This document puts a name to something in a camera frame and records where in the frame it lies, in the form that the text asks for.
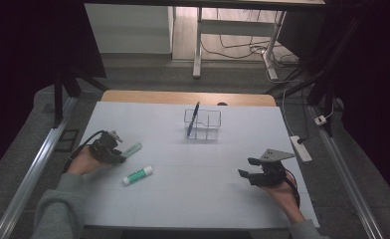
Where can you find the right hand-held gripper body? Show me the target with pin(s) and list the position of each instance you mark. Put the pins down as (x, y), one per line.
(267, 174)

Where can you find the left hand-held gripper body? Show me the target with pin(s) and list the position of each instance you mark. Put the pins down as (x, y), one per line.
(104, 147)

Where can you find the green highlighter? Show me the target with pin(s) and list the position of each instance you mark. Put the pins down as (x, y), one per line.
(132, 150)

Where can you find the green and white glue stick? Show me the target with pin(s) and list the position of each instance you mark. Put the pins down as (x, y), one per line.
(138, 175)

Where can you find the clear plastic pen organizer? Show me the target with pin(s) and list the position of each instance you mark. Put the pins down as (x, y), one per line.
(208, 127)

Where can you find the blue pen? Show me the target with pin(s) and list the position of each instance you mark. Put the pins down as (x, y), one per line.
(193, 119)

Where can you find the person's left hand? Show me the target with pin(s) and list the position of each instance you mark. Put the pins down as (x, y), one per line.
(83, 162)

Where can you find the person's right hand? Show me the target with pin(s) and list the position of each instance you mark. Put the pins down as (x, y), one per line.
(284, 202)

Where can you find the white power strip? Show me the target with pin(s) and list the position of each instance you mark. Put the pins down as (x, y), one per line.
(300, 148)

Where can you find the black plug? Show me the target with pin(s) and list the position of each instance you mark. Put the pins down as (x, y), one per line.
(300, 140)

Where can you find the small dark round table grommet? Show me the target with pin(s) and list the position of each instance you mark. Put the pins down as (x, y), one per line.
(222, 104)

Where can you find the black stand legs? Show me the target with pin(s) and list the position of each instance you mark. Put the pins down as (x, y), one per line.
(319, 89)
(58, 99)

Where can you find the small white socket adapter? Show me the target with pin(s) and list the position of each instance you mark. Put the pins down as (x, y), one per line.
(320, 120)

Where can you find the black curtain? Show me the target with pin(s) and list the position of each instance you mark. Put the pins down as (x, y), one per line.
(372, 83)
(24, 66)

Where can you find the black square floor frame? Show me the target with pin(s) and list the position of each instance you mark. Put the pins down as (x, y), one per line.
(67, 140)

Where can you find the aluminium rail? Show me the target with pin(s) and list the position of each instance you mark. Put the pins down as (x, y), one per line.
(345, 172)
(34, 172)

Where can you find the white desk frame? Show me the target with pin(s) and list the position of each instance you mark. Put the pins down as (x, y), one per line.
(236, 27)

